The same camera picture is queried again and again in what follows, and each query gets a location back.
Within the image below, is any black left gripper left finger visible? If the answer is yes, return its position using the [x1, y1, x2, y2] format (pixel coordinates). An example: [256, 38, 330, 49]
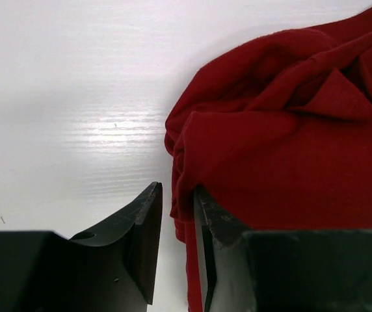
[0, 182, 163, 312]

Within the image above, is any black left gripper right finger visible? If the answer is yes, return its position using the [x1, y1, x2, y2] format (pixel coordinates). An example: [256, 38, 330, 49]
[194, 186, 372, 311]

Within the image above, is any dark red t shirt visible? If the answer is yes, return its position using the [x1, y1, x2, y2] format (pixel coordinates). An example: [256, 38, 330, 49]
[165, 7, 372, 311]

